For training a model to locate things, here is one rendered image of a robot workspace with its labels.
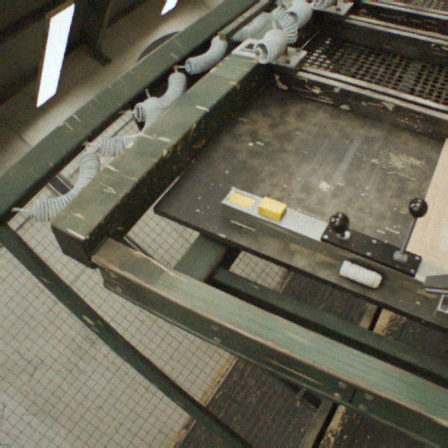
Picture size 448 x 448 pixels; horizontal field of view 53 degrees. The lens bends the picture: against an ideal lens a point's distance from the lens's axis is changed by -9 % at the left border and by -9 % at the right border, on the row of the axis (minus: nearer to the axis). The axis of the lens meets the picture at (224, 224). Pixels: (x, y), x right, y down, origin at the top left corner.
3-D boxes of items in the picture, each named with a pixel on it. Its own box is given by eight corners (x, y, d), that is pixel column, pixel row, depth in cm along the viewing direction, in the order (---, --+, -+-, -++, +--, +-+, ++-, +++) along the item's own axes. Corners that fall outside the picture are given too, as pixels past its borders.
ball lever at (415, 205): (406, 270, 85) (430, 204, 80) (387, 262, 87) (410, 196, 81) (408, 263, 88) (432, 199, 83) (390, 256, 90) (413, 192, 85)
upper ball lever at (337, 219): (349, 249, 92) (344, 234, 79) (331, 242, 93) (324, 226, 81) (356, 231, 92) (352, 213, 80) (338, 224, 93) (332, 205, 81)
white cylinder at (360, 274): (338, 277, 91) (375, 292, 88) (340, 268, 89) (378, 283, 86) (343, 266, 93) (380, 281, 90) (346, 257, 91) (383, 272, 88)
